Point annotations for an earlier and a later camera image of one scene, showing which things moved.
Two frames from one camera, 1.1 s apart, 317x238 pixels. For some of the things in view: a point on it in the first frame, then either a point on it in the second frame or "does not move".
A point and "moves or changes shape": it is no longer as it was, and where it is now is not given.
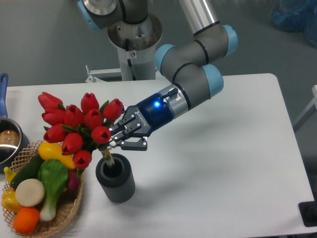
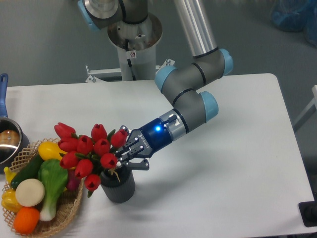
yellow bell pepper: (9, 200) does not move
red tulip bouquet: (79, 130) moves or changes shape
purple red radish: (73, 180) does not move
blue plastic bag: (297, 15) does not move
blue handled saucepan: (14, 145) does not move
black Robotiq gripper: (151, 114) → (153, 136)
